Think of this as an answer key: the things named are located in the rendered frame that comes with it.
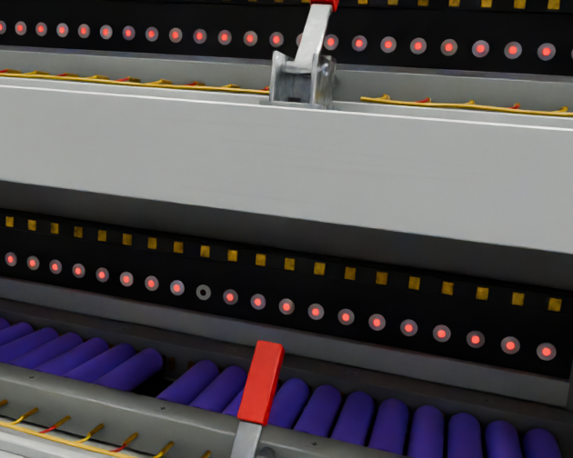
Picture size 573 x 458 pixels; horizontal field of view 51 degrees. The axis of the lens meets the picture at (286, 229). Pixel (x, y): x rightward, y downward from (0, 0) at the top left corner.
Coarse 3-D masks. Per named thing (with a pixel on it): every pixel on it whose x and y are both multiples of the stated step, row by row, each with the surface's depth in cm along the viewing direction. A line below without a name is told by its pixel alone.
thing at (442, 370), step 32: (0, 288) 47; (32, 288) 46; (64, 288) 46; (128, 320) 44; (160, 320) 43; (192, 320) 42; (224, 320) 42; (288, 352) 41; (320, 352) 40; (352, 352) 39; (384, 352) 39; (416, 352) 38; (448, 384) 38; (480, 384) 37; (512, 384) 37; (544, 384) 36; (0, 416) 34; (64, 448) 31; (128, 448) 32
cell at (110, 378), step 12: (132, 360) 38; (144, 360) 39; (156, 360) 40; (108, 372) 37; (120, 372) 36; (132, 372) 37; (144, 372) 38; (156, 372) 40; (108, 384) 35; (120, 384) 36; (132, 384) 37
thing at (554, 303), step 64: (0, 256) 47; (64, 256) 46; (128, 256) 44; (192, 256) 42; (256, 256) 41; (320, 256) 40; (256, 320) 42; (320, 320) 40; (448, 320) 38; (512, 320) 37
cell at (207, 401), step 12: (228, 372) 38; (240, 372) 38; (216, 384) 36; (228, 384) 36; (240, 384) 37; (204, 396) 34; (216, 396) 34; (228, 396) 35; (204, 408) 33; (216, 408) 34
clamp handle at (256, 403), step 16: (256, 352) 27; (272, 352) 27; (256, 368) 26; (272, 368) 26; (256, 384) 26; (272, 384) 26; (256, 400) 26; (272, 400) 26; (240, 416) 26; (256, 416) 25; (240, 432) 25; (256, 432) 25; (240, 448) 25; (256, 448) 25
